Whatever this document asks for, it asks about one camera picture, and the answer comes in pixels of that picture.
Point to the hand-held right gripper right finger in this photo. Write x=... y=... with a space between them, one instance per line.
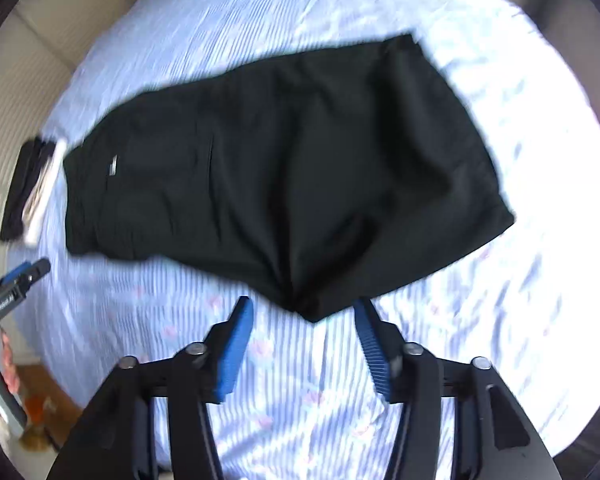
x=372 y=345

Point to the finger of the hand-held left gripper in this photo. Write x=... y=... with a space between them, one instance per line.
x=32 y=271

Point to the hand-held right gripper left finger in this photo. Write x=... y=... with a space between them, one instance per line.
x=235 y=345

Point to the black pants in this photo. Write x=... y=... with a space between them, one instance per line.
x=280 y=180

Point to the person's left hand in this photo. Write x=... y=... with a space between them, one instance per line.
x=7 y=362

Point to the folded black and white clothes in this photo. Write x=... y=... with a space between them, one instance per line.
x=32 y=190

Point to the striped light blue bed sheet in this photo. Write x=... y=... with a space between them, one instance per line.
x=505 y=280

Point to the beige headboard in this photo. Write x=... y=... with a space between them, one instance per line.
x=40 y=25

